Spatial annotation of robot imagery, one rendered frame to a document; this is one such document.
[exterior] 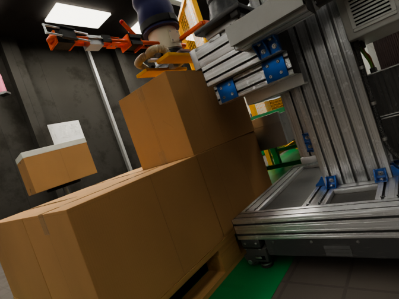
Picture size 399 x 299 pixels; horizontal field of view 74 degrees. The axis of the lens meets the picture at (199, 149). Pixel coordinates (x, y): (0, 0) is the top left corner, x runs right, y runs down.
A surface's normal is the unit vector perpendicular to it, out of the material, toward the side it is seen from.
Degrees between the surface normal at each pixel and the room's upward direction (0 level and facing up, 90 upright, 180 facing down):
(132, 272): 90
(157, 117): 90
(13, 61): 90
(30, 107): 90
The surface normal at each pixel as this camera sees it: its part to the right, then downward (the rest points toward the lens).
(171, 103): -0.62, 0.25
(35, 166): 0.65, -0.19
